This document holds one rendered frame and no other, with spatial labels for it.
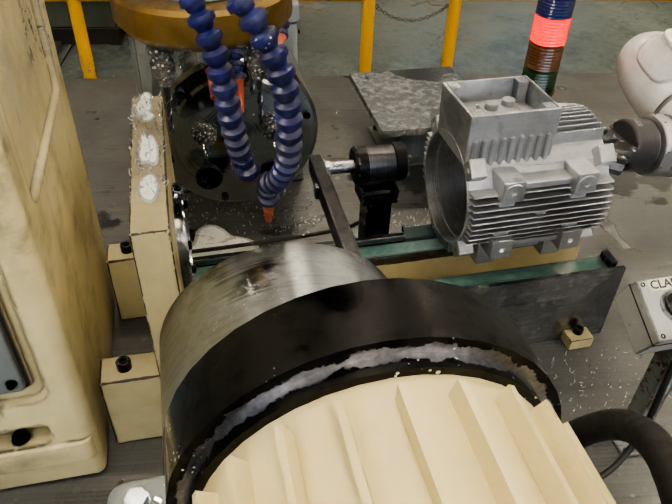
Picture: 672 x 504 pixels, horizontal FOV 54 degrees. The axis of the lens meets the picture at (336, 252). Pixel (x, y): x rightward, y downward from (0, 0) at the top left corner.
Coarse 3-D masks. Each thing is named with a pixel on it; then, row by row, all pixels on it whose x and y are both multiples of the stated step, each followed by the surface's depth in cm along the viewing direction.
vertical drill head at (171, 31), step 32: (128, 0) 61; (160, 0) 61; (224, 0) 62; (256, 0) 62; (288, 0) 65; (128, 32) 63; (160, 32) 60; (192, 32) 60; (224, 32) 61; (160, 64) 65; (256, 64) 67
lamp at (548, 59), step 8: (528, 48) 114; (536, 48) 112; (544, 48) 111; (552, 48) 111; (560, 48) 111; (528, 56) 114; (536, 56) 112; (544, 56) 112; (552, 56) 112; (560, 56) 113; (528, 64) 114; (536, 64) 113; (544, 64) 113; (552, 64) 113; (544, 72) 114
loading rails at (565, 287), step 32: (416, 224) 103; (224, 256) 96; (384, 256) 99; (416, 256) 100; (448, 256) 102; (512, 256) 105; (544, 256) 107; (576, 256) 108; (608, 256) 98; (480, 288) 92; (512, 288) 93; (544, 288) 95; (576, 288) 96; (608, 288) 98; (544, 320) 99; (576, 320) 101
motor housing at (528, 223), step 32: (576, 128) 87; (448, 160) 98; (512, 160) 85; (544, 160) 86; (448, 192) 99; (480, 192) 84; (544, 192) 85; (608, 192) 87; (448, 224) 97; (480, 224) 84; (512, 224) 86; (544, 224) 88; (576, 224) 89
